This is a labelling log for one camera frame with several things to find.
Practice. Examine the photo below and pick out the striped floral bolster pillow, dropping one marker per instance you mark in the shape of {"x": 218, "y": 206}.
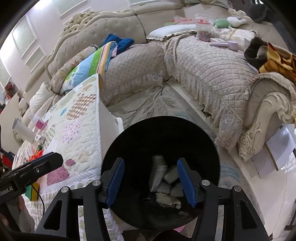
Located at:
{"x": 59, "y": 77}

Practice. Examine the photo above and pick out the white frilled cushion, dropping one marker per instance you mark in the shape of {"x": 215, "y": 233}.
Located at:
{"x": 166, "y": 32}

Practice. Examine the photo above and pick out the white thermos bottle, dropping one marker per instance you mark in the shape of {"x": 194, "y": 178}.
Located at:
{"x": 23, "y": 131}

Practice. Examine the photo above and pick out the white cardboard sheets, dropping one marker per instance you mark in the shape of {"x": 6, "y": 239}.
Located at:
{"x": 275, "y": 152}

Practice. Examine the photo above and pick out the white tissue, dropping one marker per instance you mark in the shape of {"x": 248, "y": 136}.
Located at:
{"x": 166, "y": 200}

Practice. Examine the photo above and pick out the clear bag of snacks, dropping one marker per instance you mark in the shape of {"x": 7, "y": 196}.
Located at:
{"x": 204, "y": 27}

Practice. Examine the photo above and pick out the white pill bottle pink label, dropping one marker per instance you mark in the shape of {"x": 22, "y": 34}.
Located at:
{"x": 37, "y": 121}

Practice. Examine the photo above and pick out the blue knitted garment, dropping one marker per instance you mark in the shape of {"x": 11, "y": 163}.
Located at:
{"x": 122, "y": 44}

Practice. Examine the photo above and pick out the red plastic bag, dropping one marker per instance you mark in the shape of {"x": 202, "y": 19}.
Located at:
{"x": 37, "y": 155}

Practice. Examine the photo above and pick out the yellow brown cloth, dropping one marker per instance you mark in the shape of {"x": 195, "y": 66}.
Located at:
{"x": 281, "y": 61}

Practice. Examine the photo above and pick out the pink hair dryer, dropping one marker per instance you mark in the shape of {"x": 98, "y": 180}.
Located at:
{"x": 232, "y": 45}

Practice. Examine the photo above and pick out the beige tufted sofa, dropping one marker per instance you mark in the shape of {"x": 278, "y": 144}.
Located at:
{"x": 245, "y": 106}

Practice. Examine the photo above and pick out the green plush toy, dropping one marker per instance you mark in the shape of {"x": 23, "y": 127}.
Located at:
{"x": 221, "y": 23}

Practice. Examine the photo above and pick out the white cream left cushion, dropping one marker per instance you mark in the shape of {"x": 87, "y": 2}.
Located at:
{"x": 40, "y": 97}

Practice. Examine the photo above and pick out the white blue striped medicine box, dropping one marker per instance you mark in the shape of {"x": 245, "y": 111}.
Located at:
{"x": 39, "y": 139}

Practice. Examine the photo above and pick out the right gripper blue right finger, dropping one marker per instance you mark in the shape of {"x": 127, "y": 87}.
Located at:
{"x": 190, "y": 181}

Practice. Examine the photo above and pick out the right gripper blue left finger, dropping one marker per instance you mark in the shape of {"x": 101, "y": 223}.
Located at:
{"x": 111, "y": 180}

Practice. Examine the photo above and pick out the black trash bin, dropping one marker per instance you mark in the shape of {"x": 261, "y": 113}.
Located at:
{"x": 150, "y": 149}

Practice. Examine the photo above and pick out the colourful cartoon pillow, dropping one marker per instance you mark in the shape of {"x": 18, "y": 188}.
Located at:
{"x": 97, "y": 62}

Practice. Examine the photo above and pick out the patchwork quilted table cover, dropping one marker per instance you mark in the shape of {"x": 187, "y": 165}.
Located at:
{"x": 81, "y": 129}

